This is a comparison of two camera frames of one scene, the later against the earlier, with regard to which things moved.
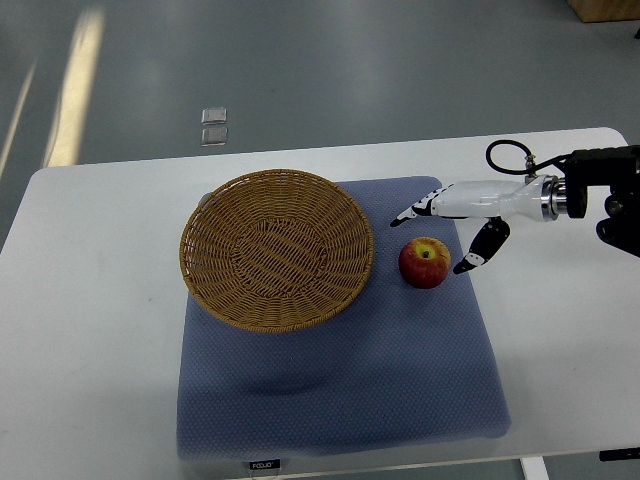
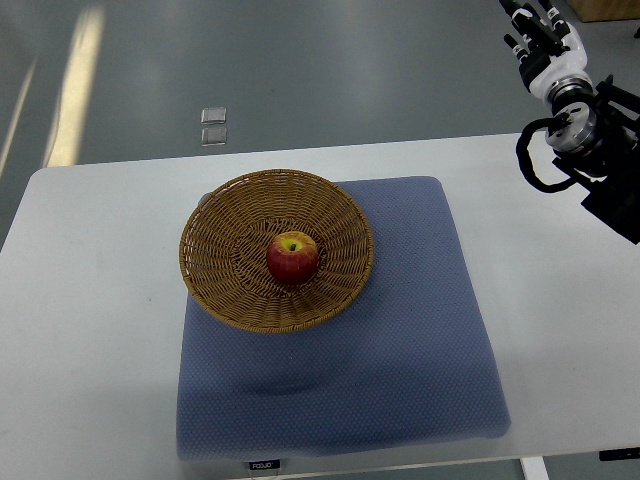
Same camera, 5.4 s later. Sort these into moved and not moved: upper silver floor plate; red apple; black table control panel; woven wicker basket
Moved: red apple
Not moved: woven wicker basket; upper silver floor plate; black table control panel
